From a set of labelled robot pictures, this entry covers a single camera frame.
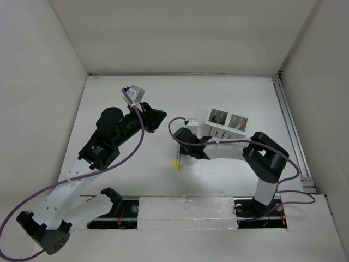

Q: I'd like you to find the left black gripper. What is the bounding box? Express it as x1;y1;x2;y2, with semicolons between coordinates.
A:
114;101;166;147

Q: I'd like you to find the yellow cap white pen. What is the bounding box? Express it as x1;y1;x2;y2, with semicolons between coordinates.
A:
173;145;179;169

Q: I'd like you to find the orange-yellow cap white pen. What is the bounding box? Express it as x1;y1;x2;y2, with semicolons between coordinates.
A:
176;146;183;172

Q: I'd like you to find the orange cap black marker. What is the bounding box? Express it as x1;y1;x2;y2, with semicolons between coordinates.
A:
211;115;217;123

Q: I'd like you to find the pink cap white pen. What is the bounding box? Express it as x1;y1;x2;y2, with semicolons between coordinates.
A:
235;121;246;130

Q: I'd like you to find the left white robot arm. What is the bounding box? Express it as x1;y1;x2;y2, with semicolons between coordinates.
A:
16;102;167;255

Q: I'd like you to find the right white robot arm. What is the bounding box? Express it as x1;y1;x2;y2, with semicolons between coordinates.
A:
174;127;289;215

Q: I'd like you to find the white slotted desk organizer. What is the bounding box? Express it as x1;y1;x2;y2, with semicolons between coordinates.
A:
202;109;249;139

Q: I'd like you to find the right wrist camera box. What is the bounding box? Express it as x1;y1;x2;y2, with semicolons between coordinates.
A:
185;118;199;128

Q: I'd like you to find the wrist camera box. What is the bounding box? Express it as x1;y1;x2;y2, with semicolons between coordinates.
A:
122;85;145;105
185;118;199;128

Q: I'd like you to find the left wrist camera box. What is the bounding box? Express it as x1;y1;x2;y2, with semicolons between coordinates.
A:
122;85;145;105

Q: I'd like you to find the front metal rail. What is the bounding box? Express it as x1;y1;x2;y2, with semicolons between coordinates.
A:
87;195;287;229

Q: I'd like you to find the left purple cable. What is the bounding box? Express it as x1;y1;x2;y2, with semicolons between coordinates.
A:
0;87;146;260

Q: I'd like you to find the purple cable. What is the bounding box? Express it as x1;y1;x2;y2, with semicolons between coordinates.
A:
167;117;317;221
0;87;146;260

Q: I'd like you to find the aluminium rail right side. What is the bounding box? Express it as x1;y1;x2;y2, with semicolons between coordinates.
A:
272;74;317;194

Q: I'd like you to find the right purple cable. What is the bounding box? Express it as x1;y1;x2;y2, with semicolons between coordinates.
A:
167;117;317;221

